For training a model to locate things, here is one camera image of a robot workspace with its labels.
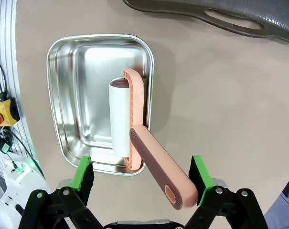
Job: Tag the pink lint roller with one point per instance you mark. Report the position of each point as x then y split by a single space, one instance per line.
158 164

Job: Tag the dark brown plastic tray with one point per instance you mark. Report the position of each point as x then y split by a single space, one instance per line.
266 14

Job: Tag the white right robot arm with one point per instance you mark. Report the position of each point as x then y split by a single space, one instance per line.
17 181

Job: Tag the grey ribbed aluminium frame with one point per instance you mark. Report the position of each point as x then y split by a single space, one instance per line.
5 28

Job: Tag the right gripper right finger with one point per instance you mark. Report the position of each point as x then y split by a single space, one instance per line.
201 181

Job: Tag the stainless steel rectangular container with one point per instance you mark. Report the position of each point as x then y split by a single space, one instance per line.
70 95

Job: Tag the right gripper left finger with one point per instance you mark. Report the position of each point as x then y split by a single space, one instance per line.
83 181

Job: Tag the yellow emergency stop box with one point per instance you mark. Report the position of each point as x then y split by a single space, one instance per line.
4 109

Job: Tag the green lit connector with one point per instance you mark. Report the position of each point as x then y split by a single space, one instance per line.
5 148

